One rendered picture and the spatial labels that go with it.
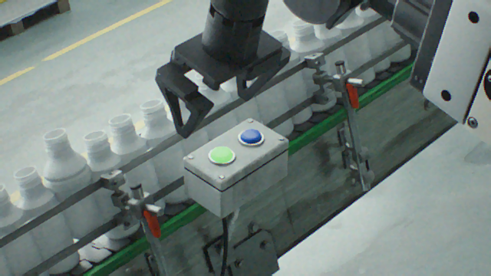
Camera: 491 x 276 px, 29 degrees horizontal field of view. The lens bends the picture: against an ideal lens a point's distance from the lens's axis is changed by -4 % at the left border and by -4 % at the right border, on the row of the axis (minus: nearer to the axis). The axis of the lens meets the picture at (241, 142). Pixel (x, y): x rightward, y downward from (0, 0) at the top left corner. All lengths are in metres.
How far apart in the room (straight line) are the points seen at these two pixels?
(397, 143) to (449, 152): 1.91
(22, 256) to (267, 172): 0.38
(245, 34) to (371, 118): 0.87
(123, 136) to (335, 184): 0.45
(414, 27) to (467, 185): 2.77
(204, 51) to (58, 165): 0.48
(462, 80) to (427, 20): 0.05
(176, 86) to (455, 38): 0.34
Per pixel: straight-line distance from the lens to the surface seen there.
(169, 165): 1.51
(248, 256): 1.62
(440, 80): 0.77
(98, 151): 1.44
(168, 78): 0.98
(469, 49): 0.74
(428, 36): 0.76
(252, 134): 1.41
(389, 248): 3.23
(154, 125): 1.50
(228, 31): 0.95
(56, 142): 1.40
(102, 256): 1.46
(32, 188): 1.39
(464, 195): 3.46
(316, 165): 1.70
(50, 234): 1.41
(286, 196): 1.66
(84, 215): 1.43
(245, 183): 1.39
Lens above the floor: 1.66
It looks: 23 degrees down
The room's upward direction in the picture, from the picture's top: 15 degrees counter-clockwise
